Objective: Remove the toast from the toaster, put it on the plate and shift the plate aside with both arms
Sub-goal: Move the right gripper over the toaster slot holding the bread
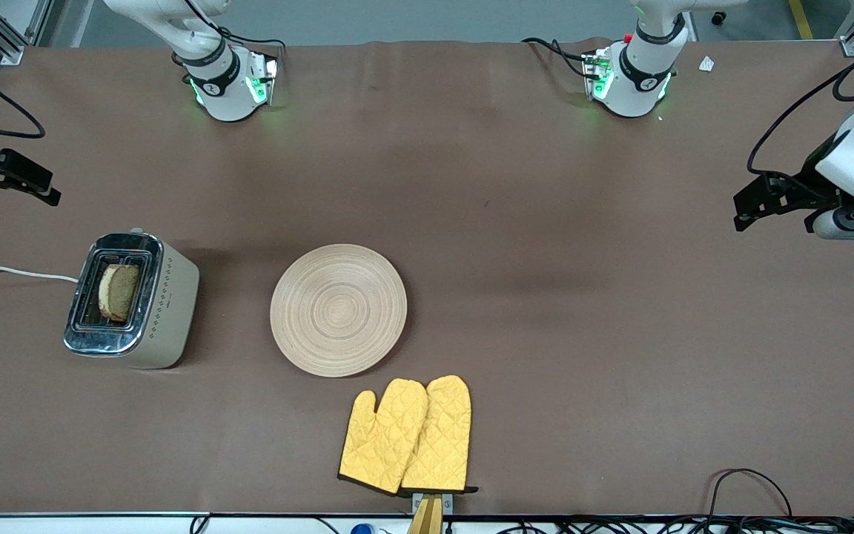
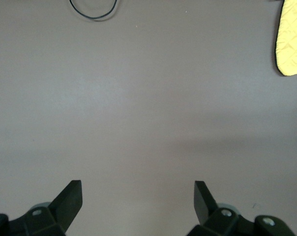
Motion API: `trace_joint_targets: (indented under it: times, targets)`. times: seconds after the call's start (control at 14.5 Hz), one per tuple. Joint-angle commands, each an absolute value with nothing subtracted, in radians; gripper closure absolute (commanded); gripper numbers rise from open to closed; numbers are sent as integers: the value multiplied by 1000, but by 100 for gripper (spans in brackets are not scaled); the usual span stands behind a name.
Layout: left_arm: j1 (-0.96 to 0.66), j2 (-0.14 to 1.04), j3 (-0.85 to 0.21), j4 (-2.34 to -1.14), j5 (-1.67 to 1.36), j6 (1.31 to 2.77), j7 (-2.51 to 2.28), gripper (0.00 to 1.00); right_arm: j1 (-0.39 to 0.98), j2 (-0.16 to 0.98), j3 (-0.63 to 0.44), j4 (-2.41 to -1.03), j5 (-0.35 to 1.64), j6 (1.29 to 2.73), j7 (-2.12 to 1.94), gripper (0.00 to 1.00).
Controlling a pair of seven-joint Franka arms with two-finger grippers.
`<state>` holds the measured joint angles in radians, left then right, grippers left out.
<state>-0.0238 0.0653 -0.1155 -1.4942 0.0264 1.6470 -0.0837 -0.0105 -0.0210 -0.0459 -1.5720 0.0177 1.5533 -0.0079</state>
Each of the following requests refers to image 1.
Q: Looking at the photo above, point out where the brown toast slice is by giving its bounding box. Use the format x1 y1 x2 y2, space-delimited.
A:
98 263 140 323

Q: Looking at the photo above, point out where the round wooden plate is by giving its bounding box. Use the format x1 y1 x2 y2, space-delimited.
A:
270 244 408 378

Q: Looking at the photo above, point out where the beige chrome toaster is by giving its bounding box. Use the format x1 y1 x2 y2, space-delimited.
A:
64 228 200 370

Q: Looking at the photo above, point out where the brown table cover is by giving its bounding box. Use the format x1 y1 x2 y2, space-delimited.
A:
0 37 854 517

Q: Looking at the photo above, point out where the yellow quilted oven mitt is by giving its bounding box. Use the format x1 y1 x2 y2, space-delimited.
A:
338 378 429 496
401 375 478 495

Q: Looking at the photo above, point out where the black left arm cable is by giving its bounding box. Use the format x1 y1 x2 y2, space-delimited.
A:
747 44 854 194

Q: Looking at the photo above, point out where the white toaster power cable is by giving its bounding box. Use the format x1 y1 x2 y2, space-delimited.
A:
0 266 79 283

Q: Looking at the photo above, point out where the black left base cable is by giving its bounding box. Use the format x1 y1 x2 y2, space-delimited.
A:
521 37 600 79

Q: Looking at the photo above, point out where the black base cable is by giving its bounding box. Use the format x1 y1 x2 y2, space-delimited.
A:
216 26 288 53
521 37 600 79

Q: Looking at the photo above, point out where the black looped cable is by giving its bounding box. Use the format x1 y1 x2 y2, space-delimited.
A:
705 467 795 520

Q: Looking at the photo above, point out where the black right base cable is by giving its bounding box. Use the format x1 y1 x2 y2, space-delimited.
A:
216 26 288 53

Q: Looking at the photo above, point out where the black cable bundle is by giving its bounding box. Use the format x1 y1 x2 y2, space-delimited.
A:
501 515 854 534

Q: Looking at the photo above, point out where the small metal bracket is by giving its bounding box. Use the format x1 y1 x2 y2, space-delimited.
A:
412 492 454 514

